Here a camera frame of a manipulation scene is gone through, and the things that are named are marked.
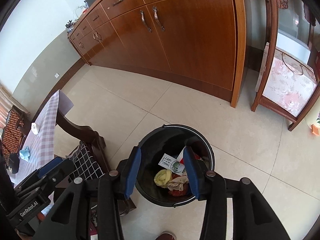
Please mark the small potted plant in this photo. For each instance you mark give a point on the small potted plant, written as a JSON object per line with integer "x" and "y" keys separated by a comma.
{"x": 70, "y": 26}

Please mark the long wooden sideboard cabinet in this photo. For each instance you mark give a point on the long wooden sideboard cabinet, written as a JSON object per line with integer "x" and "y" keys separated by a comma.
{"x": 196, "y": 43}

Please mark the yellow cloth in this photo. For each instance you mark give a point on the yellow cloth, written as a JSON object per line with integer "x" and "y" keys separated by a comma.
{"x": 163, "y": 177}

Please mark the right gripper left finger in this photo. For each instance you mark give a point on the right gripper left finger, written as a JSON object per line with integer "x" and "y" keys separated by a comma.
{"x": 130, "y": 171}

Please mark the beige cloth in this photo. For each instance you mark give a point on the beige cloth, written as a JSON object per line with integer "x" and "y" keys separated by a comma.
{"x": 177, "y": 183}

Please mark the black cast iron teapot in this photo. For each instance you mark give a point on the black cast iron teapot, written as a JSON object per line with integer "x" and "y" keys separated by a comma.
{"x": 13, "y": 164}

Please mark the beige patterned curtain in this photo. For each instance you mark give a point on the beige patterned curtain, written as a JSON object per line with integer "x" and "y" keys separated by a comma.
{"x": 6, "y": 104}

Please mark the pink checkered tablecloth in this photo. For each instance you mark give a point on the pink checkered tablecloth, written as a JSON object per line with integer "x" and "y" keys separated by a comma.
{"x": 41, "y": 145}

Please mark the black trash bin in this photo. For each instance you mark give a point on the black trash bin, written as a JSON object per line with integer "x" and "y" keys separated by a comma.
{"x": 171, "y": 140}

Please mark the white printed paper package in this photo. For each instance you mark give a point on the white printed paper package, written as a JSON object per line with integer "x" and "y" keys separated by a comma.
{"x": 172, "y": 164}

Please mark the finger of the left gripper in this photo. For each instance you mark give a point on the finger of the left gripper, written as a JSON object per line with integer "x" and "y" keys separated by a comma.
{"x": 57, "y": 165}

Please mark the light blue paper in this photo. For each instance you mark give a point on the light blue paper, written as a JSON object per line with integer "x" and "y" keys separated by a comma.
{"x": 25, "y": 154}

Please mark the red patterned floor rug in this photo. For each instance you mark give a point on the red patterned floor rug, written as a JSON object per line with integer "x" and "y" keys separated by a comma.
{"x": 93, "y": 221}

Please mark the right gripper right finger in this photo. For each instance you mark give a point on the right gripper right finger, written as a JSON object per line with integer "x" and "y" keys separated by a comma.
{"x": 196, "y": 171}

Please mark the floral pink storage box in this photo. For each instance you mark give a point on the floral pink storage box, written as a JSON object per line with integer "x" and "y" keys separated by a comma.
{"x": 291, "y": 82}

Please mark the wooden chair with checkered cushion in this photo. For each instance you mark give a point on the wooden chair with checkered cushion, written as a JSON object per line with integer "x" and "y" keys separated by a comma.
{"x": 89, "y": 156}

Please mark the white tissue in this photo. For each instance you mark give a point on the white tissue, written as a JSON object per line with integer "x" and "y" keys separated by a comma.
{"x": 35, "y": 128}

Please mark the carved wooden side stand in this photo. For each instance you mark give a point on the carved wooden side stand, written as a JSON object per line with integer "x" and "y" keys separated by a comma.
{"x": 293, "y": 26}

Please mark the wooden carved sofa bench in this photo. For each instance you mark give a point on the wooden carved sofa bench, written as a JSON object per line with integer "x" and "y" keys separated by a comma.
{"x": 17, "y": 126}

